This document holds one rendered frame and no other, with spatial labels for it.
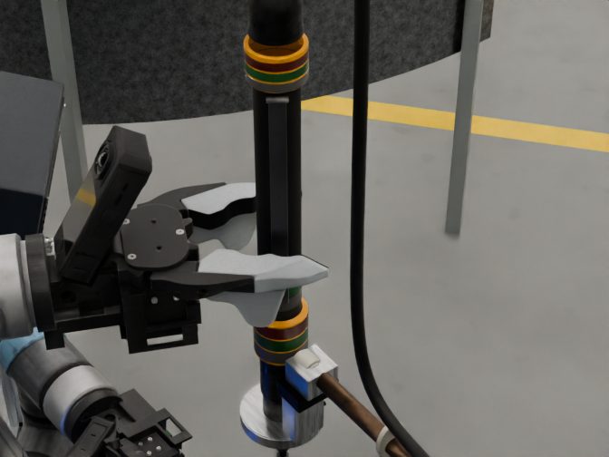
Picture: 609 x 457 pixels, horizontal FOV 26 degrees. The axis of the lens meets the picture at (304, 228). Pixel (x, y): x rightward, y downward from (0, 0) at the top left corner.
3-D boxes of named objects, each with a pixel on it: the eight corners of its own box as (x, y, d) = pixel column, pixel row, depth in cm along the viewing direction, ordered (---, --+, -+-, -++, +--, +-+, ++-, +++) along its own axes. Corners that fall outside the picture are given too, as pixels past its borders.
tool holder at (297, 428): (356, 438, 109) (359, 354, 103) (287, 479, 106) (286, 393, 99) (291, 375, 114) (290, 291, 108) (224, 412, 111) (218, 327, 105)
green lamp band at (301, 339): (319, 336, 104) (319, 325, 103) (275, 360, 102) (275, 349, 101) (286, 306, 107) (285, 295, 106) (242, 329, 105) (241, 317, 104)
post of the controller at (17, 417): (32, 426, 186) (12, 325, 173) (10, 427, 185) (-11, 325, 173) (34, 411, 188) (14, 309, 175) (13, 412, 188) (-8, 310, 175)
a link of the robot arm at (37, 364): (55, 352, 158) (47, 300, 153) (105, 405, 152) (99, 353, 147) (-3, 383, 155) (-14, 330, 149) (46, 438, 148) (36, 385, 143)
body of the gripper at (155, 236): (193, 277, 103) (38, 300, 101) (187, 191, 98) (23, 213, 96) (208, 345, 98) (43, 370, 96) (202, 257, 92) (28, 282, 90)
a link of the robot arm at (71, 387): (42, 381, 143) (43, 435, 148) (63, 405, 140) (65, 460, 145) (101, 355, 147) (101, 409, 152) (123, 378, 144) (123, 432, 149)
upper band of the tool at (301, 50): (321, 82, 89) (321, 44, 87) (269, 103, 87) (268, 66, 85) (283, 54, 91) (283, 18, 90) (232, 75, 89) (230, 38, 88)
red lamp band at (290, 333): (319, 325, 103) (319, 313, 102) (275, 348, 101) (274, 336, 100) (285, 295, 106) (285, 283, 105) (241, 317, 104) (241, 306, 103)
